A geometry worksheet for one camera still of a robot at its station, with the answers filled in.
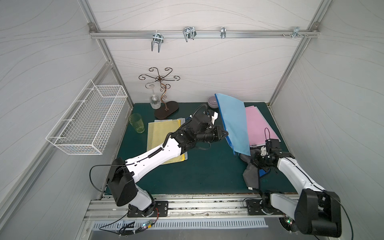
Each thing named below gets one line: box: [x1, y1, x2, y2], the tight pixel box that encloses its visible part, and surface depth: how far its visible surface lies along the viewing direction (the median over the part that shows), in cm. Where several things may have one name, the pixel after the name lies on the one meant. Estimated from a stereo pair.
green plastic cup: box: [128, 113, 145, 134], surface depth 100 cm
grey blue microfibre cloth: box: [239, 148, 262, 189], surface depth 84 cm
